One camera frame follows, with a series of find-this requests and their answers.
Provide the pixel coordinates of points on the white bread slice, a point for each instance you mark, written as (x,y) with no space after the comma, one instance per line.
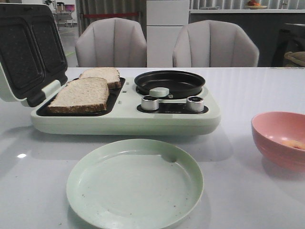
(110,74)
(85,95)

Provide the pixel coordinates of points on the pink plastic bowl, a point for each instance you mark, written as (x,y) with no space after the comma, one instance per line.
(269,129)

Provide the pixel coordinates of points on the mint green breakfast maker lid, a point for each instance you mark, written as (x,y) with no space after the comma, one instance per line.
(32,59)

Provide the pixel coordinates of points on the mint green breakfast maker base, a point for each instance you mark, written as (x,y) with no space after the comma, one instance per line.
(124,116)

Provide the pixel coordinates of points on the left silver control knob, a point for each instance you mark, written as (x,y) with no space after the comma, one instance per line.
(149,103)

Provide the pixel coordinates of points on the silver control knob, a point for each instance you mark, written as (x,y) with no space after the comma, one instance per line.
(194,104)
(149,103)

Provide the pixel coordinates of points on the black round frying pan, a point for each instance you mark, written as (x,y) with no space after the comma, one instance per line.
(181,84)

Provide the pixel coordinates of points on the right silver control knob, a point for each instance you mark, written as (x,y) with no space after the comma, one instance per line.
(194,104)

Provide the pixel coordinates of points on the mint green round plate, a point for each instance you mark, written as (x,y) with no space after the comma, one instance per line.
(135,184)

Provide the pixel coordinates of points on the left grey upholstered chair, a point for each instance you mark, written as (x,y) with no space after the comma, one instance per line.
(113,42)

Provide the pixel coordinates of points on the grey upholstered chair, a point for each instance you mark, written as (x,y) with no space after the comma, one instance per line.
(113,42)
(214,44)

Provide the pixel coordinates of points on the right grey upholstered chair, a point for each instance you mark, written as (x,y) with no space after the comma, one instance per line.
(214,44)

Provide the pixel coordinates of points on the white refrigerator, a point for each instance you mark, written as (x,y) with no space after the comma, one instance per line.
(164,20)

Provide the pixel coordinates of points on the red barrier belt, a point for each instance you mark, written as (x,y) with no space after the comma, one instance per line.
(120,15)

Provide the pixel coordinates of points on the background metal cart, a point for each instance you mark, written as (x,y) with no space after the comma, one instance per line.
(62,12)

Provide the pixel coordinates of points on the grey kitchen counter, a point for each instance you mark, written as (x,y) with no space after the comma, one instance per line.
(262,26)

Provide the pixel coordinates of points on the fruit plate on counter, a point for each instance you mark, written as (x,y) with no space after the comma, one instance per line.
(254,5)

